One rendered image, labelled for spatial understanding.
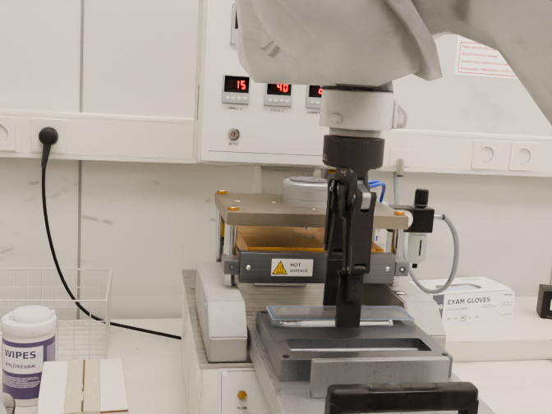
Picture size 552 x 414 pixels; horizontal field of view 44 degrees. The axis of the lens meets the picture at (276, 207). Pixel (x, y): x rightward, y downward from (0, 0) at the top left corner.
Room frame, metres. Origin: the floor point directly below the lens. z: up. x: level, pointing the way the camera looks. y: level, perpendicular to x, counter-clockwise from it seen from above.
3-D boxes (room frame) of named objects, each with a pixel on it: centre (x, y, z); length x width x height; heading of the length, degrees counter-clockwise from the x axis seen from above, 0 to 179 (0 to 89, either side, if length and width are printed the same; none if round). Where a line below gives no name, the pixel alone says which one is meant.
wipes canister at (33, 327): (1.08, 0.39, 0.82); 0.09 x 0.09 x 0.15
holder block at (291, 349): (0.80, -0.10, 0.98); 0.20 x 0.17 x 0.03; 101
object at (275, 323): (0.84, -0.09, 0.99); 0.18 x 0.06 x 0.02; 101
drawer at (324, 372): (0.75, -0.11, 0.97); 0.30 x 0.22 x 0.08; 11
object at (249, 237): (1.06, -0.06, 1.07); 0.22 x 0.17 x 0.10; 101
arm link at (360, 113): (0.86, -0.11, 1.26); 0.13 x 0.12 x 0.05; 101
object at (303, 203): (1.09, -0.06, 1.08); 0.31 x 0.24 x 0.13; 101
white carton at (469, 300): (1.52, -0.43, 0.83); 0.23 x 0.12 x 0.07; 113
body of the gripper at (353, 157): (0.84, -0.09, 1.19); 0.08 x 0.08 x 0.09
